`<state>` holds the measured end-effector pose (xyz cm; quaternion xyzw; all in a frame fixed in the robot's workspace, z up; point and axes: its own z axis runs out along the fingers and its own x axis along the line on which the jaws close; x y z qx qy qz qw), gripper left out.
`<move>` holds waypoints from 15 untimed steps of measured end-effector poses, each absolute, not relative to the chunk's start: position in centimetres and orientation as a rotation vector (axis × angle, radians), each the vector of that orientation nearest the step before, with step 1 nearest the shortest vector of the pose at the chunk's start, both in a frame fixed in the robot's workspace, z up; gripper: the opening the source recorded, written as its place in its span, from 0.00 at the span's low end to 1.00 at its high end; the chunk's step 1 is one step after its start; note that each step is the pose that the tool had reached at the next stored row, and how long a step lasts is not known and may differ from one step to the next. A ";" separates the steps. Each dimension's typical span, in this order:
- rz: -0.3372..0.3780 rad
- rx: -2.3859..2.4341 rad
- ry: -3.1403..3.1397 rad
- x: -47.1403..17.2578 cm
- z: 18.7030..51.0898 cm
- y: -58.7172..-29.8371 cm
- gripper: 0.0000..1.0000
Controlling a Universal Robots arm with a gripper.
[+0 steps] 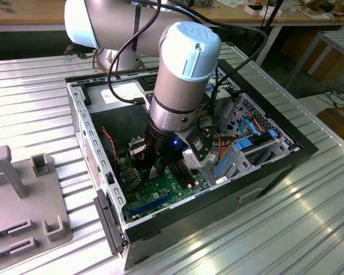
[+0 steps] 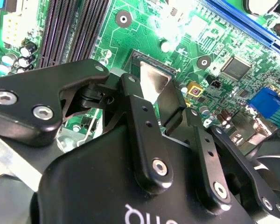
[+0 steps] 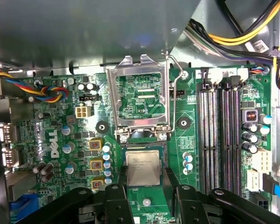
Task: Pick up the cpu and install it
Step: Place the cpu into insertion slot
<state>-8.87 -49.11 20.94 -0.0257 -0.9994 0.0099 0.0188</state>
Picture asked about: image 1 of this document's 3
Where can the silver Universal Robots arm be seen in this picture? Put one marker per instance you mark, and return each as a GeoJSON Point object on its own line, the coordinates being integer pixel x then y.
{"type": "Point", "coordinates": [177, 86]}

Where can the black RAM slot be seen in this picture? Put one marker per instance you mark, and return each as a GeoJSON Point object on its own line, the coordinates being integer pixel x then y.
{"type": "Point", "coordinates": [187, 176]}
{"type": "Point", "coordinates": [191, 176]}
{"type": "Point", "coordinates": [184, 177]}
{"type": "Point", "coordinates": [180, 177]}

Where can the green motherboard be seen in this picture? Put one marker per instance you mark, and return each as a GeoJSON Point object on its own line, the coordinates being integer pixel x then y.
{"type": "Point", "coordinates": [160, 192]}

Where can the black case fan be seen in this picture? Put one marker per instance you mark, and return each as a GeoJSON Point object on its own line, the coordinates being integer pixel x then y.
{"type": "Point", "coordinates": [111, 154]}

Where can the blue expansion slot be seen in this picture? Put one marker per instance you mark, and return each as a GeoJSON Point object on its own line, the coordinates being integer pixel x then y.
{"type": "Point", "coordinates": [152, 204]}

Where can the grey power supply unit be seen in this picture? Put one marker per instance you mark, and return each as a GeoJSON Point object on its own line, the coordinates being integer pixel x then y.
{"type": "Point", "coordinates": [97, 98]}

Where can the hard disk in blue carrier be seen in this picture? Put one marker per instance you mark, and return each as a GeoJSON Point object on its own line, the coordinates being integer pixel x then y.
{"type": "Point", "coordinates": [243, 144]}

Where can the metal disk bay cage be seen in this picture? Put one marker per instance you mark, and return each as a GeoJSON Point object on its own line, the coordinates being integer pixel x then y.
{"type": "Point", "coordinates": [225, 91]}

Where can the open black PC case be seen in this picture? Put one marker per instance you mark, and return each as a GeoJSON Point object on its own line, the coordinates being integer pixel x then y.
{"type": "Point", "coordinates": [218, 217]}

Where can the perforated metal disk cage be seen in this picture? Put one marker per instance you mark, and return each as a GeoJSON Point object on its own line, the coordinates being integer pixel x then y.
{"type": "Point", "coordinates": [246, 106]}

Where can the grey parts rack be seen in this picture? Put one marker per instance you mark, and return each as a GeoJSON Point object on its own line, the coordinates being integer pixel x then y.
{"type": "Point", "coordinates": [31, 200]}

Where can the black stand pole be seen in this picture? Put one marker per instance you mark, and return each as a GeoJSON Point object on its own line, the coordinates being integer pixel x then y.
{"type": "Point", "coordinates": [271, 20]}

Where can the brown cardboard boxes stack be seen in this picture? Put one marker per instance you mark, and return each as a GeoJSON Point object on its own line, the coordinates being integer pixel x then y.
{"type": "Point", "coordinates": [301, 43]}

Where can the brown cardboard box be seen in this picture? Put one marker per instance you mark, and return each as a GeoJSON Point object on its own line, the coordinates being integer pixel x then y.
{"type": "Point", "coordinates": [341, 123]}

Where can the wooden desk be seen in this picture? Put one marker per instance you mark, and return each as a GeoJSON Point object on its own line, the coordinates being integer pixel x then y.
{"type": "Point", "coordinates": [31, 13]}

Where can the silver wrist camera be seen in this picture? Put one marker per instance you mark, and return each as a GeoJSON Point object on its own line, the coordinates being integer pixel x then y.
{"type": "Point", "coordinates": [193, 160]}
{"type": "Point", "coordinates": [136, 150]}

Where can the blue plastic bay rail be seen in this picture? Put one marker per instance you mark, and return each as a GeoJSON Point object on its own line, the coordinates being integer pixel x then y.
{"type": "Point", "coordinates": [222, 166]}

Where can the metal shelf frame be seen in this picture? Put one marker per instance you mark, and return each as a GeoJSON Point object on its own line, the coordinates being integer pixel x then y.
{"type": "Point", "coordinates": [341, 43]}

